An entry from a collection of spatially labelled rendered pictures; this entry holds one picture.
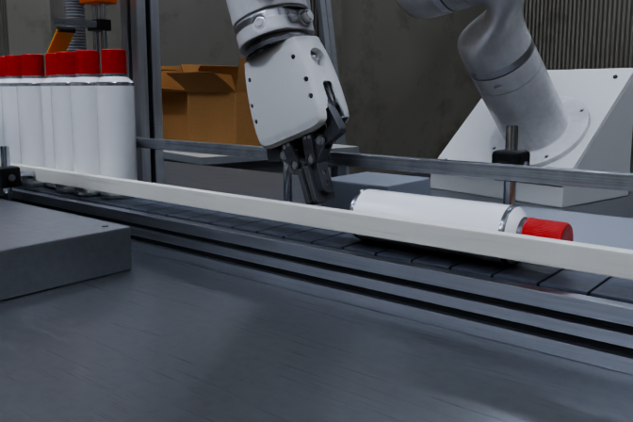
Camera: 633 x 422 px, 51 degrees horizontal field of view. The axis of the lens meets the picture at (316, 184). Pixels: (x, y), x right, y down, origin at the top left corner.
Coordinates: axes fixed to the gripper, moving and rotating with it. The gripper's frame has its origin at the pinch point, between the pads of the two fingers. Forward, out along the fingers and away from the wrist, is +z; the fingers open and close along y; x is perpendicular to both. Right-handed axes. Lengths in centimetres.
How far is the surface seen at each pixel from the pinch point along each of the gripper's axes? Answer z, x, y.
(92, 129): -17.6, 1.7, 35.3
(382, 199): 3.6, 1.5, -8.8
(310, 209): 2.6, 4.4, -2.0
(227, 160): -34, -123, 143
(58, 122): -20.6, 3.0, 41.3
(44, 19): -204, -207, 381
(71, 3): -44, -9, 49
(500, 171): 4.2, -3.2, -18.8
